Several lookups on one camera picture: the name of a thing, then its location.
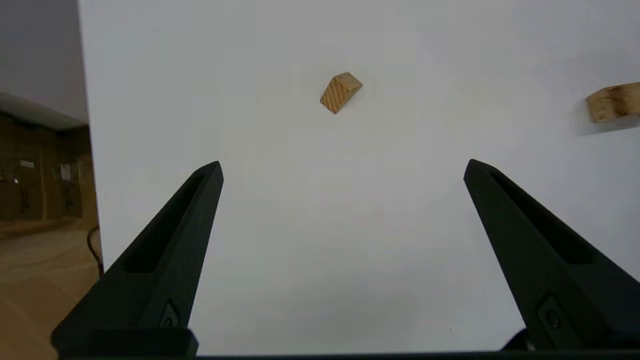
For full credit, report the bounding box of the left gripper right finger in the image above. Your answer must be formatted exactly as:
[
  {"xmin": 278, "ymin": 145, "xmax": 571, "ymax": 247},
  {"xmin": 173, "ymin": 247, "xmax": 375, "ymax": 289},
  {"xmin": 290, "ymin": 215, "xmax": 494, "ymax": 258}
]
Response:
[{"xmin": 463, "ymin": 158, "xmax": 640, "ymax": 351}]

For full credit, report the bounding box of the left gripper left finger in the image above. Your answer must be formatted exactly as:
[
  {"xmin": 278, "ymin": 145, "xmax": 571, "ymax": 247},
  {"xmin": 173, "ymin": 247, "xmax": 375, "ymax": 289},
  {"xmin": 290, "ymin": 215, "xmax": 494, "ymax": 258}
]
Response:
[{"xmin": 50, "ymin": 160, "xmax": 225, "ymax": 357}]

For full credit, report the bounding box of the arched wooden block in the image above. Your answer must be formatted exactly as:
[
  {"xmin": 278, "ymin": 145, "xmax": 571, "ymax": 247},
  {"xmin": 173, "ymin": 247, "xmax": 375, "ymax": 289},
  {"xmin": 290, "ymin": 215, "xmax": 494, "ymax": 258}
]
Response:
[{"xmin": 591, "ymin": 104, "xmax": 640, "ymax": 124}]

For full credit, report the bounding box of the rectangular wooden block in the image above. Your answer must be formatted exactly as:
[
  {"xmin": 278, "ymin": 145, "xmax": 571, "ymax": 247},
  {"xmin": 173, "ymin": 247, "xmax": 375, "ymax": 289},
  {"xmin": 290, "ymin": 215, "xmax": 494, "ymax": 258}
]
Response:
[{"xmin": 585, "ymin": 82, "xmax": 640, "ymax": 113}]

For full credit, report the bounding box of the triangular wooden block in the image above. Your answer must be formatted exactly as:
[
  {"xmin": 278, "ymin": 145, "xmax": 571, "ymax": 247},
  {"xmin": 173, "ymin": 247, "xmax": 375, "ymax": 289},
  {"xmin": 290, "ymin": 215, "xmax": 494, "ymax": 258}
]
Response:
[{"xmin": 319, "ymin": 72, "xmax": 364, "ymax": 115}]

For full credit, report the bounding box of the brown cardboard box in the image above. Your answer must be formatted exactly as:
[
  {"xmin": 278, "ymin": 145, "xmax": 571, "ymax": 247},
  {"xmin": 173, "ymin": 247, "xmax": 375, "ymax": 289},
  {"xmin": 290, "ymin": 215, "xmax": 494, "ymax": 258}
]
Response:
[
  {"xmin": 0, "ymin": 115, "xmax": 45, "ymax": 222},
  {"xmin": 43, "ymin": 125, "xmax": 97, "ymax": 220}
]

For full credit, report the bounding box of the thin black cable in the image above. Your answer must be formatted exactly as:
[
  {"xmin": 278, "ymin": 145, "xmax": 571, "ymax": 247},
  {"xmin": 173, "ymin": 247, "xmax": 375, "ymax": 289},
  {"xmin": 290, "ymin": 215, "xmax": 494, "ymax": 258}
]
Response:
[{"xmin": 87, "ymin": 225, "xmax": 105, "ymax": 275}]

